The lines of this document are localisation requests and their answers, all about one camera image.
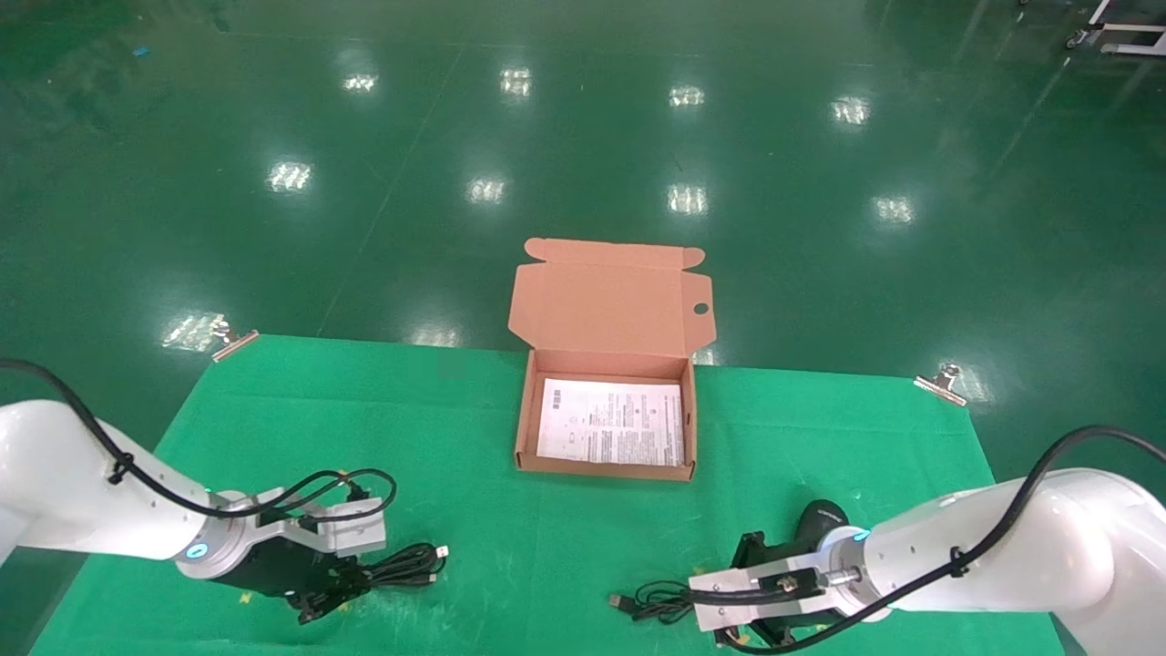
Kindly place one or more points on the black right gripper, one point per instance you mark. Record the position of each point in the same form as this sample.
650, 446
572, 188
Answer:
791, 556

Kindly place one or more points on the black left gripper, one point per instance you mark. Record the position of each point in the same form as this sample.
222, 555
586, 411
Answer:
273, 569

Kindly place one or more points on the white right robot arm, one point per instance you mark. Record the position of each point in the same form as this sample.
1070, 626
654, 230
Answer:
1048, 547

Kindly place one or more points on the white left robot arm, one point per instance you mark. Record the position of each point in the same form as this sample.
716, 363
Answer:
73, 492

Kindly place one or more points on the brown cardboard box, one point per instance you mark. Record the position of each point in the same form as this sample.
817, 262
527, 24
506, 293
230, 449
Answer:
610, 301

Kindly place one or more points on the green table cloth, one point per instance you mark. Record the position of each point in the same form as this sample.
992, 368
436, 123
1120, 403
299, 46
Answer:
455, 510

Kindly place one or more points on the white printed instruction sheet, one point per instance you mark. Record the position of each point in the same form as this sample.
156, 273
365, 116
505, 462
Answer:
610, 424

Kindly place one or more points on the silver metal table clamp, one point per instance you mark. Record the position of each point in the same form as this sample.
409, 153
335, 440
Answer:
235, 344
943, 387

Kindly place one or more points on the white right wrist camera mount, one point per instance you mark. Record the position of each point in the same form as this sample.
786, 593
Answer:
729, 606

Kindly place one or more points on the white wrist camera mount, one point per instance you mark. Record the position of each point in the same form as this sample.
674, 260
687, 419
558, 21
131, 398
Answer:
355, 538
729, 606

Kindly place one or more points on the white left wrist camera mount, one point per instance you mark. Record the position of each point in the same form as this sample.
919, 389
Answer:
355, 538

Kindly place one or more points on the white wheeled cart frame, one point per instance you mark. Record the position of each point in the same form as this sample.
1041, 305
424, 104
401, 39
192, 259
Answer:
1139, 48

